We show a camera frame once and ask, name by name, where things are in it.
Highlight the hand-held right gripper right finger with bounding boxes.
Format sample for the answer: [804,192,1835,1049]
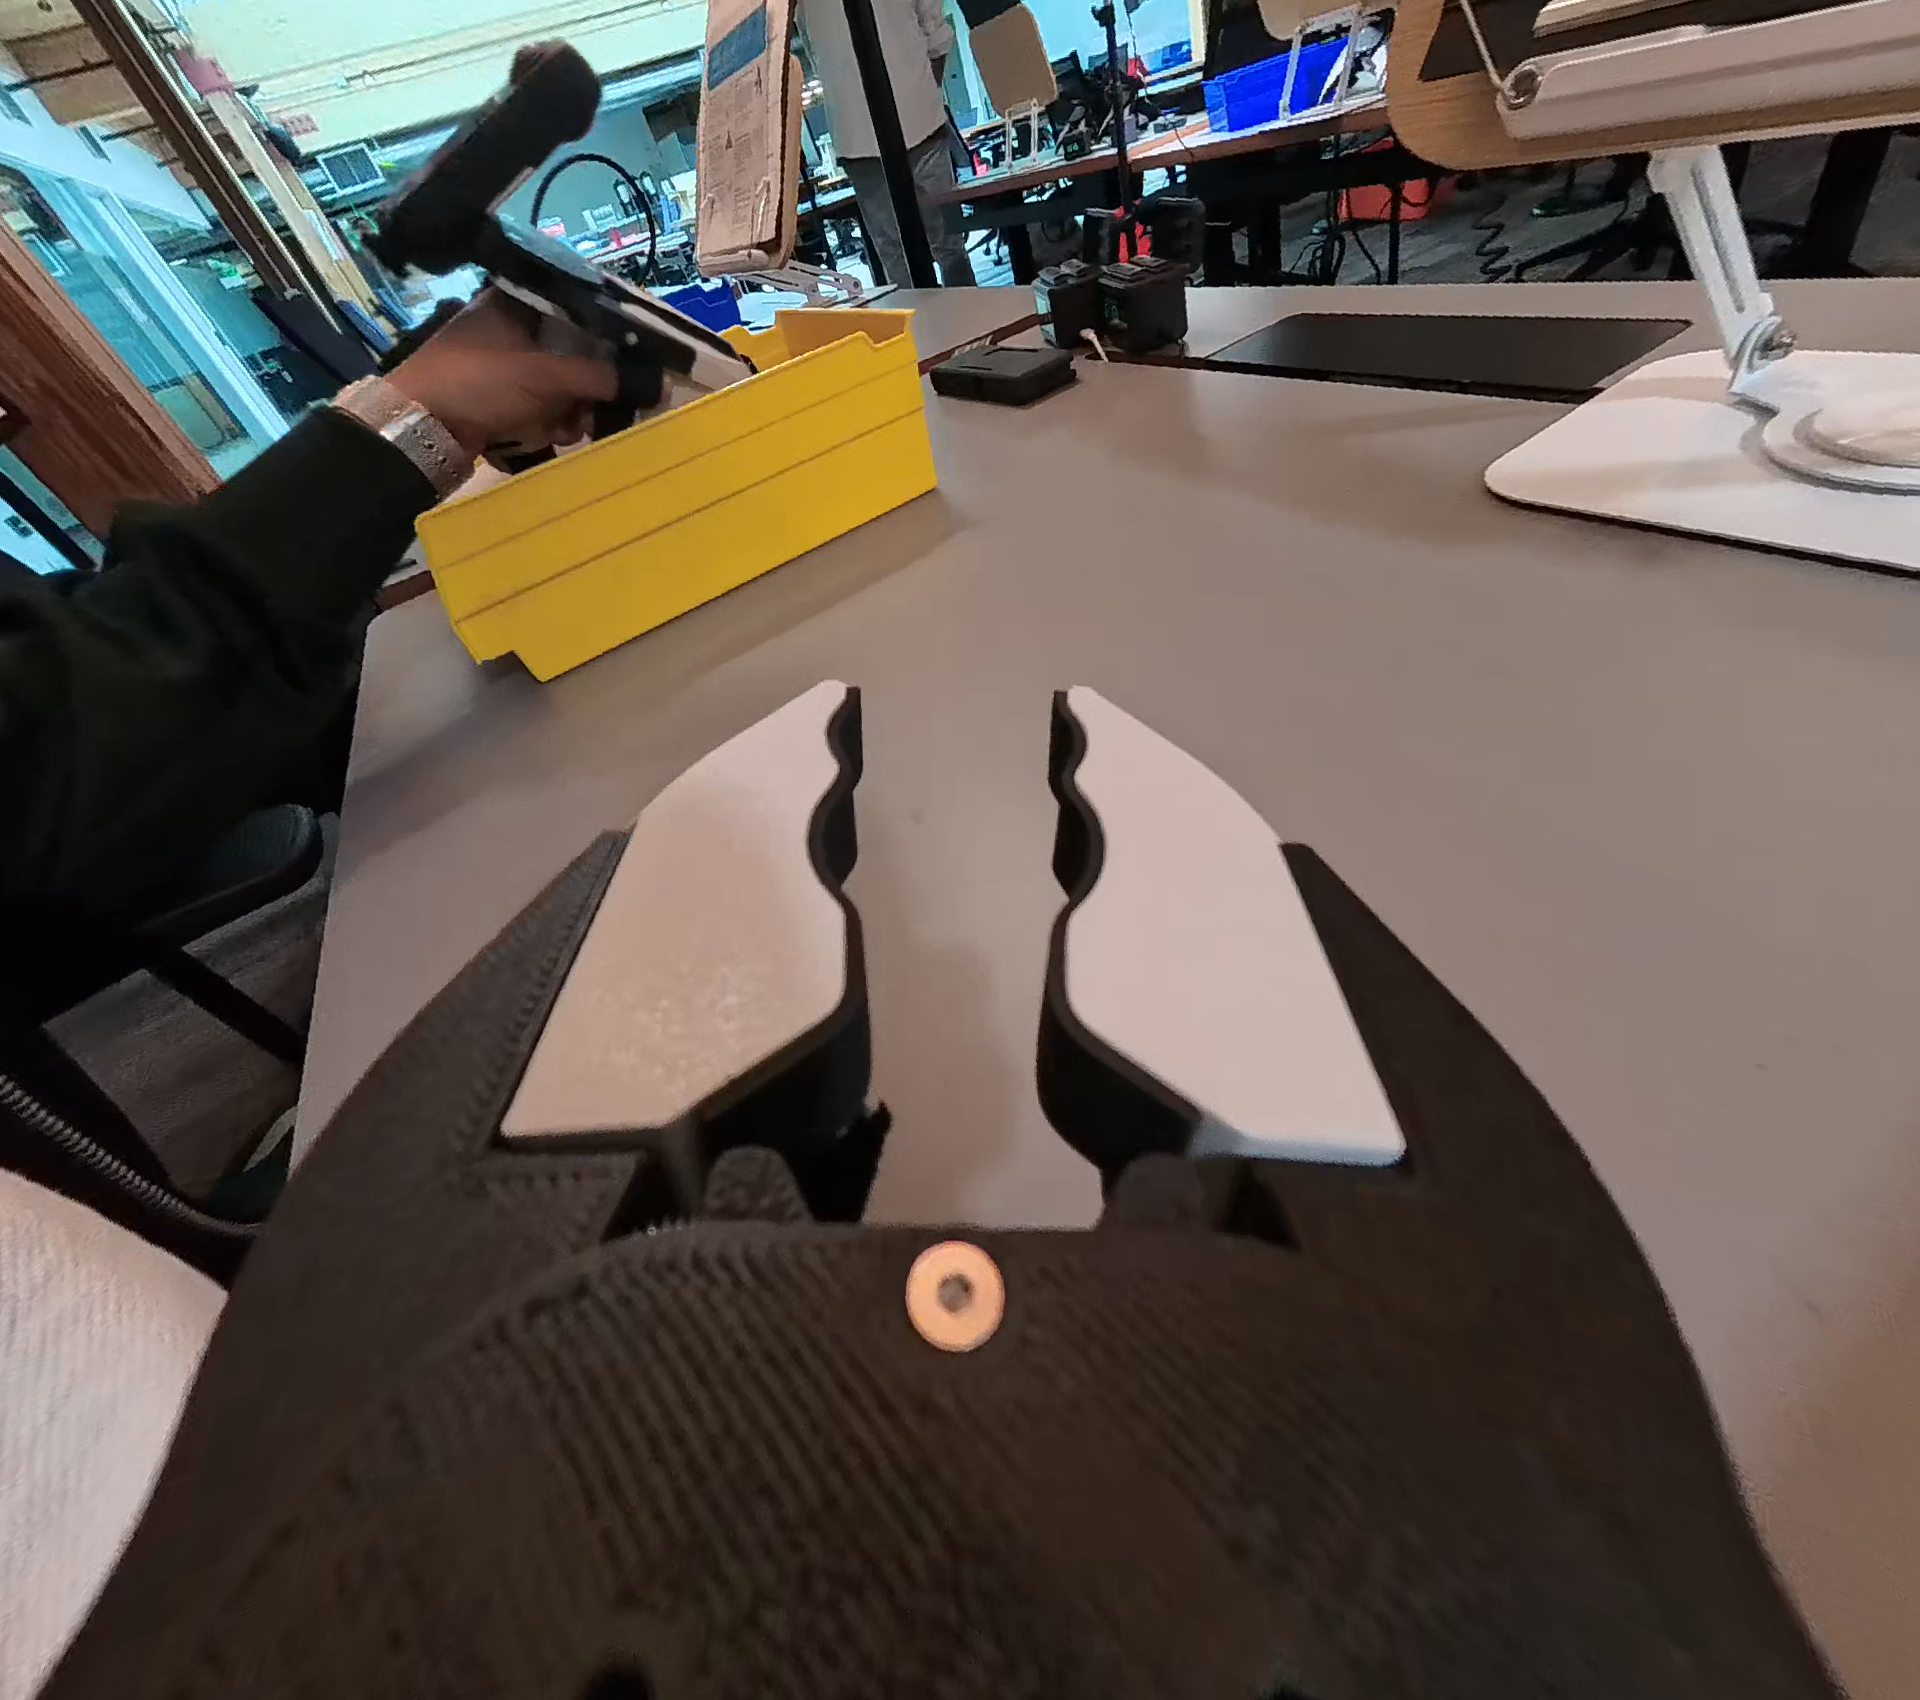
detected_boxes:
[1040,687,1411,1182]

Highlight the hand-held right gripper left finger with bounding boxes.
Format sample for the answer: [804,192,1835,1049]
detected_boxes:
[498,681,875,1185]

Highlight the yellow plastic bin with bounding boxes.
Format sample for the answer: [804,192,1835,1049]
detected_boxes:
[412,304,943,685]

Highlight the person's left forearm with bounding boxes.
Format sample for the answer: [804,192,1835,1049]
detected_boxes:
[0,409,439,925]

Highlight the grey desk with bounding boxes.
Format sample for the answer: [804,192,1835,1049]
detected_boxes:
[294,282,1920,1700]

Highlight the black desk mat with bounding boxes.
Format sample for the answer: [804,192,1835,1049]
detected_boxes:
[1204,310,1693,400]

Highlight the person's left hand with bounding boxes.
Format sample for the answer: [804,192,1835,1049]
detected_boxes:
[384,290,636,476]

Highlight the cardboard sheet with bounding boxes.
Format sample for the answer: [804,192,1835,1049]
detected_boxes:
[690,0,821,275]

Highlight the silver wristwatch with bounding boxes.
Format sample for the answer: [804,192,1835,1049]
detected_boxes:
[329,374,481,498]

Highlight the black office chair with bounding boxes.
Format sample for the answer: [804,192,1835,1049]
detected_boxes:
[0,805,329,1281]

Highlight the black flat box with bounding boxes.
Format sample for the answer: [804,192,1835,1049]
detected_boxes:
[931,344,1078,409]

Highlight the person's white clothing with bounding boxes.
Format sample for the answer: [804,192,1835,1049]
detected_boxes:
[0,1166,224,1700]

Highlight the wooden book stand white base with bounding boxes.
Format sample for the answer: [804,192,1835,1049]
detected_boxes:
[1387,0,1920,573]

